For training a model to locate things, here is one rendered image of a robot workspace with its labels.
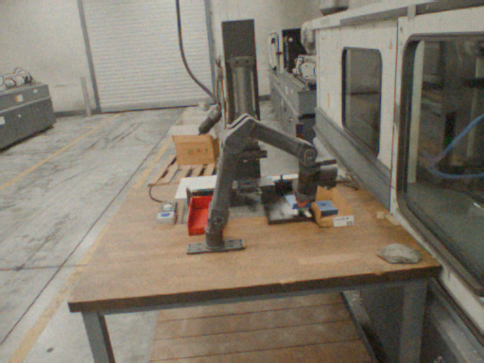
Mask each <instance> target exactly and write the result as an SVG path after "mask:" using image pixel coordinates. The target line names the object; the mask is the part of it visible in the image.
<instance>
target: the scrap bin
mask: <svg viewBox="0 0 484 363"><path fill-rule="evenodd" d="M212 198H213V196H201V197H192V198H191V201H190V206H189V211H188V217H187V221H186V223H187V229H188V234H189V236H191V235H199V234H204V229H205V228H206V227H207V226H208V225H207V219H208V207H209V202H210V201H212Z"/></svg>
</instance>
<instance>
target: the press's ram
mask: <svg viewBox="0 0 484 363"><path fill-rule="evenodd" d="M267 157H268V151H267V149H266V147H265V145H259V143H258V140H257V139H252V138H250V137H248V140H247V143H246V144H245V145H244V147H243V149H242V155H240V156H239V160H238V161H244V162H247V161H248V160H253V159H257V160H260V159H262V158H267Z"/></svg>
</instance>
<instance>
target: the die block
mask: <svg viewBox="0 0 484 363"><path fill-rule="evenodd" d="M259 189H260V190H261V192H262V195H261V196H259V200H260V203H261V205H262V204H270V203H275V187H269V188H259ZM236 191H238V190H233V191H231V202H230V207H244V206H245V203H244V193H252V192H255V190H254V189H251V190H242V196H240V197H239V199H238V198H237V196H236Z"/></svg>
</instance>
